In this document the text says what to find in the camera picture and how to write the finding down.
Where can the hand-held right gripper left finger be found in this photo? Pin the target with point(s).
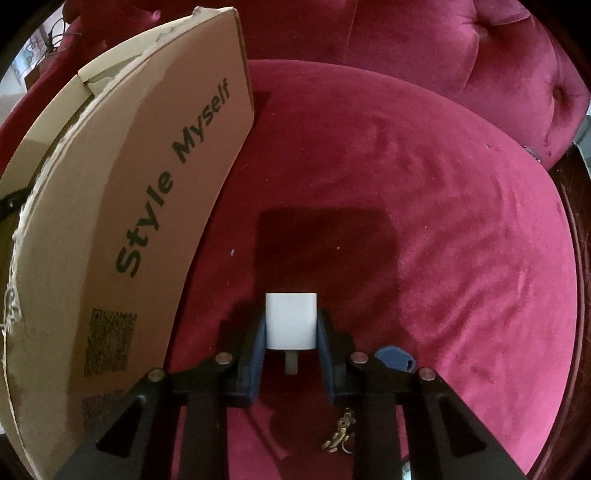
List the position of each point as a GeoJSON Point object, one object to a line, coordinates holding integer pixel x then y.
{"type": "Point", "coordinates": [256, 353]}

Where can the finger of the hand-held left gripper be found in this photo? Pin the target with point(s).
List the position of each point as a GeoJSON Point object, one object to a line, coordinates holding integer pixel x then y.
{"type": "Point", "coordinates": [11, 201]}

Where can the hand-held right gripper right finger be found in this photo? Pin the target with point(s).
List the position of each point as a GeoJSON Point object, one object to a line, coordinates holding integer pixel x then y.
{"type": "Point", "coordinates": [325, 357]}

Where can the white charger plug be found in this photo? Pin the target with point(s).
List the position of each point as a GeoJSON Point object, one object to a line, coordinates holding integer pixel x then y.
{"type": "Point", "coordinates": [291, 318]}

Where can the brown cardboard box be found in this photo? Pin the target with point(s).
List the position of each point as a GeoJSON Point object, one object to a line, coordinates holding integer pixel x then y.
{"type": "Point", "coordinates": [138, 184]}

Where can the cartoon printed curtain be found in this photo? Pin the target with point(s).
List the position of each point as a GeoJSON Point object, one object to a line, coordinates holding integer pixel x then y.
{"type": "Point", "coordinates": [30, 55]}

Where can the red velvet tufted armchair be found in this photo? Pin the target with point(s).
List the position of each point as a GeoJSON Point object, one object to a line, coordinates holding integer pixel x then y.
{"type": "Point", "coordinates": [415, 230]}

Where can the grey cloth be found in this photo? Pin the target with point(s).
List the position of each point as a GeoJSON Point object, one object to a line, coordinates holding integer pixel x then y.
{"type": "Point", "coordinates": [584, 157]}

